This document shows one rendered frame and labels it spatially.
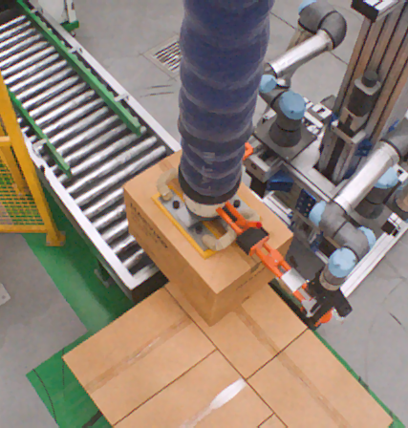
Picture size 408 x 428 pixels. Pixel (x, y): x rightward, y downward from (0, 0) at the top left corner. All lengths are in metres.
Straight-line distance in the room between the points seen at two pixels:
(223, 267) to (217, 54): 0.93
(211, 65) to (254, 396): 1.54
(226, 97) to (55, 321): 2.02
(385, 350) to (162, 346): 1.42
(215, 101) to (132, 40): 3.03
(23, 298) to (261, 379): 1.53
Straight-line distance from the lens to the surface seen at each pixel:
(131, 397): 2.36
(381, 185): 2.08
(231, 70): 1.33
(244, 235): 1.87
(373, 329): 3.22
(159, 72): 4.10
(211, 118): 1.47
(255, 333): 2.45
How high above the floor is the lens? 2.86
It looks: 59 degrees down
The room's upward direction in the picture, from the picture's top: 6 degrees clockwise
